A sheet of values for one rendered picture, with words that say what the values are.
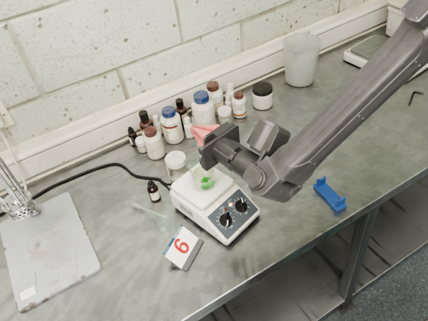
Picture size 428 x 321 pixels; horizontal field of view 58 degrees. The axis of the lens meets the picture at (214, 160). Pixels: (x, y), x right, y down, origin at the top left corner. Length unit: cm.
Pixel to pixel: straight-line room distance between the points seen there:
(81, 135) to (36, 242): 35
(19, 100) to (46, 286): 51
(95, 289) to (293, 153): 57
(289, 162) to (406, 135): 67
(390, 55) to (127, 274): 72
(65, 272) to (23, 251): 14
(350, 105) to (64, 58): 80
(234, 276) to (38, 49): 76
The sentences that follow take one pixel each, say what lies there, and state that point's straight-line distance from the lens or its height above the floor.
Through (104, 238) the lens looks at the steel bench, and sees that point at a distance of 106.
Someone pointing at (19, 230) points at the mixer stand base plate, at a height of 76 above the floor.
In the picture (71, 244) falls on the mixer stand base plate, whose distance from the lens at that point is 107.
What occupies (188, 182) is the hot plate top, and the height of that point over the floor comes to 84.
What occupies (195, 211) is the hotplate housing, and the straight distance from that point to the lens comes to 95.
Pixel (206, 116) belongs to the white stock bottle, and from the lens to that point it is 121.
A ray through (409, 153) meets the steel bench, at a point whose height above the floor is 75.
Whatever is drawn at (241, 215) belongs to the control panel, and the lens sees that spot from 97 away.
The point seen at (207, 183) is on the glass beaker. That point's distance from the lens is 94.
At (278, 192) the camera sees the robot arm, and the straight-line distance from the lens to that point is 69.
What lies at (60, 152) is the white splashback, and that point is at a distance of 126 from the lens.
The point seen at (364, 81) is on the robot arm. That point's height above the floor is 121.
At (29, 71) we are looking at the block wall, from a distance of 117.
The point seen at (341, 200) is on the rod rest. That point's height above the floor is 78.
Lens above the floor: 156
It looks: 44 degrees down
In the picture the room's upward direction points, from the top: 8 degrees counter-clockwise
